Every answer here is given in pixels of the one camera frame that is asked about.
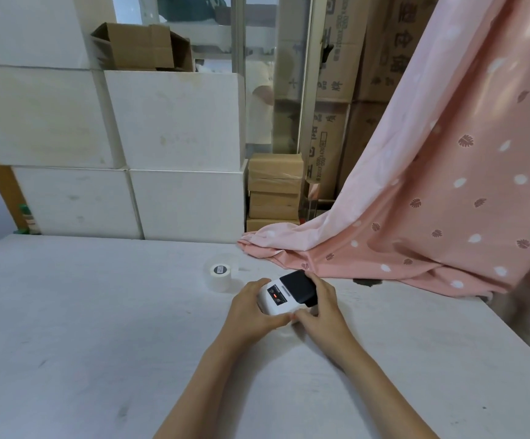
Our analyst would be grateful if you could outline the person's left hand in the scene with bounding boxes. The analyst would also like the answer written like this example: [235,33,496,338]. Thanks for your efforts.
[225,278,294,352]

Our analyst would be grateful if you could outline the person's right hand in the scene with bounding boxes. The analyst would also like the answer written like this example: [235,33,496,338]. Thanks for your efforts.
[292,276,362,362]

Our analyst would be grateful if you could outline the white and black label printer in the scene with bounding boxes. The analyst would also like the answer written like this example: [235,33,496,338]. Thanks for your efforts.
[257,270,321,319]

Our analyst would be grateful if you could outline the person's right forearm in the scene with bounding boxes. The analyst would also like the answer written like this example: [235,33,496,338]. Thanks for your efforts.
[336,342,440,439]

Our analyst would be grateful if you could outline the person's left forearm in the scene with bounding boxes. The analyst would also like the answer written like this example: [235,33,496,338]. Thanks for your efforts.
[153,343,250,439]

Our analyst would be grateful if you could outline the white label roll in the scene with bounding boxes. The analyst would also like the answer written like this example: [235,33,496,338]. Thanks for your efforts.
[203,259,235,293]

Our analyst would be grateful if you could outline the large printed cardboard box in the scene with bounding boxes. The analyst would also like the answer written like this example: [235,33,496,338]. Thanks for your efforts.
[336,101,399,202]
[355,0,440,105]
[305,100,352,188]
[314,0,372,104]

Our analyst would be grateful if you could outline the pink leaf-print curtain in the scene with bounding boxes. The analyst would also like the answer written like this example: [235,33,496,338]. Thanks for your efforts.
[237,0,530,298]

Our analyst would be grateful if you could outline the green bottle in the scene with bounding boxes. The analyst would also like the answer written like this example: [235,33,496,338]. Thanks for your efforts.
[17,205,42,236]

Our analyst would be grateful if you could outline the open brown cardboard box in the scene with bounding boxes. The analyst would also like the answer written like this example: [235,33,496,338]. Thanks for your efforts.
[90,22,197,73]

